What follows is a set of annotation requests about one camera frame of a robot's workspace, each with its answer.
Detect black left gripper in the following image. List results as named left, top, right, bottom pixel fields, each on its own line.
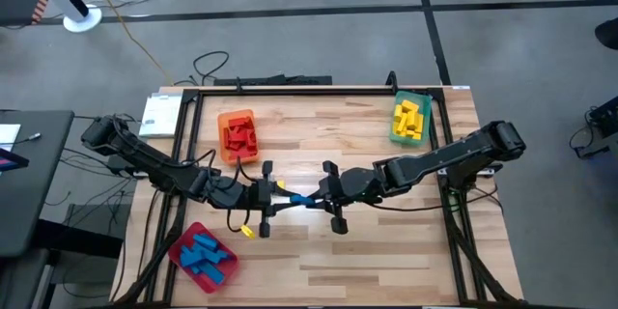
left=211, top=160, right=311, bottom=239

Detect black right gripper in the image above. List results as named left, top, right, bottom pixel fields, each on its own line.
left=308, top=160, right=387, bottom=236

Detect orange translucent plastic bin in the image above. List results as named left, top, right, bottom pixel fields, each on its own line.
left=216, top=108, right=261, bottom=165

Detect red translucent plastic bin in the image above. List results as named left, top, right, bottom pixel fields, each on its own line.
left=166, top=220, right=241, bottom=295

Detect black power strip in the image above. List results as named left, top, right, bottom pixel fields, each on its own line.
left=212, top=73, right=334, bottom=87

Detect teal translucent plastic bin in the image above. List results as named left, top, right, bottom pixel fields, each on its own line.
left=388, top=89, right=434, bottom=148

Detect white paper box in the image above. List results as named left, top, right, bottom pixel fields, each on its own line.
left=138, top=92, right=184, bottom=139

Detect black desk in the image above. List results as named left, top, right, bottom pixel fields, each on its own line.
left=0, top=109, right=76, bottom=259

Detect dark tablet screen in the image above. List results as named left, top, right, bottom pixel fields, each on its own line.
left=0, top=148, right=30, bottom=173

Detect white sheet on desk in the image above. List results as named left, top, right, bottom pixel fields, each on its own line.
left=0, top=123, right=23, bottom=153

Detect person's black shoe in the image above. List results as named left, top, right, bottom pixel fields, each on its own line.
left=594, top=17, right=618, bottom=51

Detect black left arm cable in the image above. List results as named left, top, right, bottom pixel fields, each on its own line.
left=168, top=148, right=255, bottom=234

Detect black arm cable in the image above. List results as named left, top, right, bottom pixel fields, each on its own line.
left=371, top=183, right=503, bottom=214
left=168, top=148, right=255, bottom=234

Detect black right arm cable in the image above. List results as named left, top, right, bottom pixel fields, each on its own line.
left=371, top=183, right=503, bottom=214

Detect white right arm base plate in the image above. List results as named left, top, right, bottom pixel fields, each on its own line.
left=436, top=158, right=503, bottom=178

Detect looped black floor cable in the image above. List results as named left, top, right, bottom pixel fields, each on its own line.
left=191, top=49, right=232, bottom=86

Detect tangled black floor cables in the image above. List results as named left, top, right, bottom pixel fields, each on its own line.
left=45, top=147, right=139, bottom=233

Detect long yellow hanging cable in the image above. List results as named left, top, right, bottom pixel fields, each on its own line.
left=75, top=0, right=176, bottom=86

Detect silver tipped desk cable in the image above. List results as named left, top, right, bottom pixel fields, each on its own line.
left=13, top=132, right=42, bottom=146

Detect black equipment with cables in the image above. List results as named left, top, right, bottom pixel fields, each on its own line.
left=571, top=95, right=618, bottom=159

